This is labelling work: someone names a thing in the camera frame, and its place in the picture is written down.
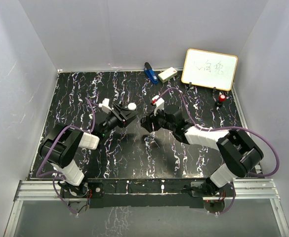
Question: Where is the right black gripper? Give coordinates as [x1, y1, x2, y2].
[142, 106, 175, 132]

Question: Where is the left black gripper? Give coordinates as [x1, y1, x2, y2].
[101, 105, 138, 136]

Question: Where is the white earbud charging case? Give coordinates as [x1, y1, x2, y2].
[127, 103, 137, 111]

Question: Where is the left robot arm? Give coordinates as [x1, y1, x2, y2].
[38, 98, 138, 197]

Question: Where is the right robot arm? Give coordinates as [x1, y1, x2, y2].
[140, 110, 264, 196]

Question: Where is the blue stapler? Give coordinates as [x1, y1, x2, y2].
[144, 62, 159, 84]

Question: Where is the white staple box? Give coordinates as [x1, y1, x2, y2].
[158, 67, 177, 83]

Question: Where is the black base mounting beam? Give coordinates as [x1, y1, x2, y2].
[58, 178, 235, 211]

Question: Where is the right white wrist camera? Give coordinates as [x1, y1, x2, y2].
[151, 95, 165, 116]

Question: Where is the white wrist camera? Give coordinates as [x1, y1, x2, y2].
[151, 95, 165, 116]
[98, 98, 112, 114]

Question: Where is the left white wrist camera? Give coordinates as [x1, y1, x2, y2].
[98, 98, 112, 114]

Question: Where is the small whiteboard yellow frame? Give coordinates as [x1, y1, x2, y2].
[181, 48, 238, 91]

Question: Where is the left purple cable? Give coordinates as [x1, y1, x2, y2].
[36, 97, 97, 215]

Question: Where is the purple cable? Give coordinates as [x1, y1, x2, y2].
[159, 87, 281, 214]
[36, 97, 97, 215]

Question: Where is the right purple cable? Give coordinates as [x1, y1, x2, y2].
[159, 87, 281, 214]

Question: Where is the aluminium rail frame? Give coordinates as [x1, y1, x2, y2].
[6, 71, 289, 237]

